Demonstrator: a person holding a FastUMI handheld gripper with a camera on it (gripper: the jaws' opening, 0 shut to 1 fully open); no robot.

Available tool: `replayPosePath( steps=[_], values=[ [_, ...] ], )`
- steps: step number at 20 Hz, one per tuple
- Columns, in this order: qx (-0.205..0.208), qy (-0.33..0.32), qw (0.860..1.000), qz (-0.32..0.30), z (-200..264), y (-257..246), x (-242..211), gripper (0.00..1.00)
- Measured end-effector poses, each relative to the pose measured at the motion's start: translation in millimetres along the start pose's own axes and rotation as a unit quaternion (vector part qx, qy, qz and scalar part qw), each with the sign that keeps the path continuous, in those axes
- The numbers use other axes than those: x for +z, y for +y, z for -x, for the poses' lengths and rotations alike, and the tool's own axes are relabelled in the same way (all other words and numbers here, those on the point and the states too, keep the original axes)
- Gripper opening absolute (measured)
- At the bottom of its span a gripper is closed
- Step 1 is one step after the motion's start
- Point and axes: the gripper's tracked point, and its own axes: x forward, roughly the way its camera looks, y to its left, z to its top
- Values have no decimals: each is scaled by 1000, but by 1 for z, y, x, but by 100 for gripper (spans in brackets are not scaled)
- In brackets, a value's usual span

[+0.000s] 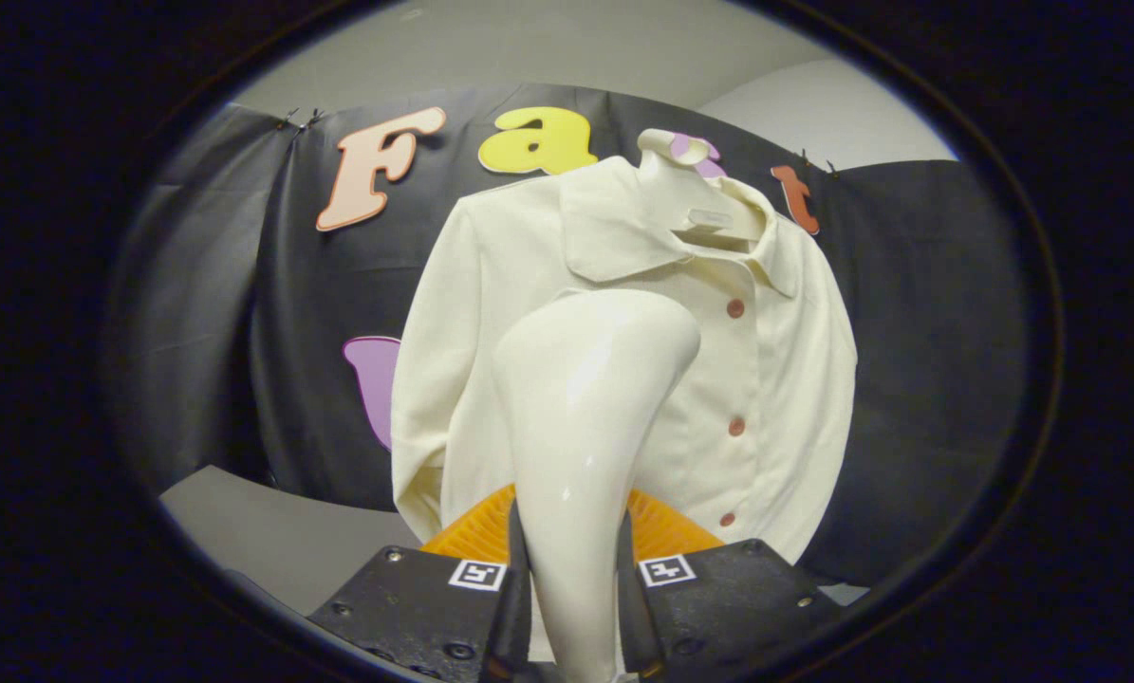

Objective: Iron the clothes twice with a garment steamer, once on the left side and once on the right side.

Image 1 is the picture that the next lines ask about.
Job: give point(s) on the white plastic hanger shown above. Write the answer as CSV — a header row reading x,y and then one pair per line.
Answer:
x,y
666,185

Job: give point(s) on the black backdrop clip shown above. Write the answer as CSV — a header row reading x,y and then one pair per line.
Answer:
x,y
301,119
816,163

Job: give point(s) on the grey drawer cabinet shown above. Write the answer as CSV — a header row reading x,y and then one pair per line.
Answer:
x,y
282,541

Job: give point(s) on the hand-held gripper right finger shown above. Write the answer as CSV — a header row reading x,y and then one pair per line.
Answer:
x,y
737,598

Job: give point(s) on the cream button-up shirt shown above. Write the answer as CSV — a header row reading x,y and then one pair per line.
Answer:
x,y
785,379

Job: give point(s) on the black backdrop cloth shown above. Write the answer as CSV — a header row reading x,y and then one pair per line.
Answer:
x,y
918,379

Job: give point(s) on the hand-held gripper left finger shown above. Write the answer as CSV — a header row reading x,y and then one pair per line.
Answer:
x,y
415,607

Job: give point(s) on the white garment steamer head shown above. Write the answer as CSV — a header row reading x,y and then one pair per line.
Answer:
x,y
585,427

